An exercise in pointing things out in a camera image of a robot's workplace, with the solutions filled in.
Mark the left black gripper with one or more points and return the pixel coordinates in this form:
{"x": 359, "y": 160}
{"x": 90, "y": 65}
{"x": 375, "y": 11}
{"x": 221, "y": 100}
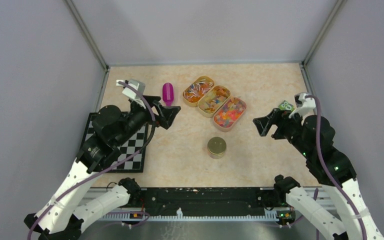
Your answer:
{"x": 167, "y": 115}

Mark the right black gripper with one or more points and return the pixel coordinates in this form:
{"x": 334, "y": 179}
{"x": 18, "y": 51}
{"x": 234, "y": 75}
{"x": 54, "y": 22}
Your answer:
{"x": 279, "y": 118}

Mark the purple plastic scoop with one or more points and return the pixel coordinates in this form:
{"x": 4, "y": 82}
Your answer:
{"x": 168, "y": 94}

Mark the white round lid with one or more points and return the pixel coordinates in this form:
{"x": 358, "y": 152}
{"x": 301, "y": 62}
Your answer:
{"x": 216, "y": 144}

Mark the clear plastic cup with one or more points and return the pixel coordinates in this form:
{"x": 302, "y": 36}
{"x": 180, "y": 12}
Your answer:
{"x": 216, "y": 155}

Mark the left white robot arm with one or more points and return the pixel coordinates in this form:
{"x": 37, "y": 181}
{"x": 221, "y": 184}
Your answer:
{"x": 64, "y": 217}

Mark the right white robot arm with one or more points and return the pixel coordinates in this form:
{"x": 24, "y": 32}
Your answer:
{"x": 313, "y": 138}

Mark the tray of orange pink candies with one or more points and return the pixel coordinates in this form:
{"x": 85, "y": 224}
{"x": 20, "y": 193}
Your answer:
{"x": 229, "y": 114}

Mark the tray of striped candies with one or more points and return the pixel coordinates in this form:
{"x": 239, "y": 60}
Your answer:
{"x": 197, "y": 90}

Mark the tray of yellow purple candies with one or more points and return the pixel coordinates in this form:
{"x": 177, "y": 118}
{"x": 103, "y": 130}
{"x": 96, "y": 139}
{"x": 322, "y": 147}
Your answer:
{"x": 213, "y": 100}

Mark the green owl eraser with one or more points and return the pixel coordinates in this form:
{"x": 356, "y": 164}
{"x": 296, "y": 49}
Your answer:
{"x": 286, "y": 106}

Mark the black white checkerboard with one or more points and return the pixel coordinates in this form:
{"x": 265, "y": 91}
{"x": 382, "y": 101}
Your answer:
{"x": 135, "y": 143}

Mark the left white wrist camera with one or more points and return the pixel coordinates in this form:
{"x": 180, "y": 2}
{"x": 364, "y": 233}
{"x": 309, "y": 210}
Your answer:
{"x": 132, "y": 89}

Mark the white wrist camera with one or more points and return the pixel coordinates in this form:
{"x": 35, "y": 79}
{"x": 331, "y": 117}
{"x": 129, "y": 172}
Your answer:
{"x": 132, "y": 89}
{"x": 305, "y": 103}

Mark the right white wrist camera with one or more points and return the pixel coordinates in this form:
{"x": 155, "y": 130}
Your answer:
{"x": 305, "y": 103}

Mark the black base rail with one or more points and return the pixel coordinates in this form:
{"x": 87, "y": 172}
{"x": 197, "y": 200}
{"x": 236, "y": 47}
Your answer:
{"x": 212, "y": 203}

